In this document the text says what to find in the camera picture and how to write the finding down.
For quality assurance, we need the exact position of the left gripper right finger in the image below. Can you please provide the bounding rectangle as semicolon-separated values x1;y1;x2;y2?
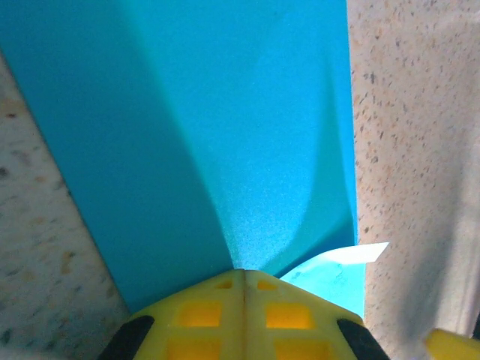
243;268;391;360

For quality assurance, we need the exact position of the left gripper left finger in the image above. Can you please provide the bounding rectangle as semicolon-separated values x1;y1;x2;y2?
97;268;245;360

